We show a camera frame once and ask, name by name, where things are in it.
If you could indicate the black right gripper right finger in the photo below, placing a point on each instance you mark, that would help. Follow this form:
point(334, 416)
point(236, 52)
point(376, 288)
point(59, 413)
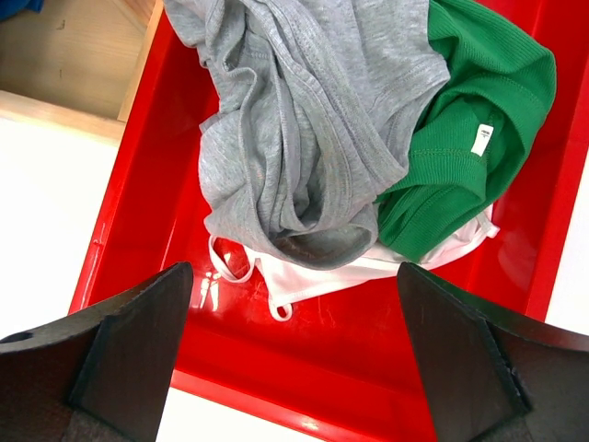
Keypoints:
point(490, 373)

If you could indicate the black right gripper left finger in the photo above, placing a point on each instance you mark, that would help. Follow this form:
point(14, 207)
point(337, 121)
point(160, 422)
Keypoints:
point(100, 374)

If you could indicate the white camisole tank top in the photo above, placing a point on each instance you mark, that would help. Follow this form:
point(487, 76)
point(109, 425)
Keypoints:
point(288, 283)

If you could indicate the green tank top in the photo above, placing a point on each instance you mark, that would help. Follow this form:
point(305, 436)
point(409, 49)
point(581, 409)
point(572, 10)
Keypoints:
point(477, 132)

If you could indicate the grey tank top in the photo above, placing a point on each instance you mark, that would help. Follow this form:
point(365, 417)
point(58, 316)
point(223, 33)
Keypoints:
point(318, 101)

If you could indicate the blue tank top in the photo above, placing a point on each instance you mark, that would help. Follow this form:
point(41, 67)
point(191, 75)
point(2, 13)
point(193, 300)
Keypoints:
point(10, 8)

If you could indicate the red plastic bin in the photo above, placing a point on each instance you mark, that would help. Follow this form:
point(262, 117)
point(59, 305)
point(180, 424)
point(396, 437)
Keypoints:
point(342, 367)

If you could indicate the wooden clothes rack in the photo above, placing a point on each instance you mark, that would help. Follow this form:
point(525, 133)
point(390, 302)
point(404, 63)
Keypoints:
point(76, 65)

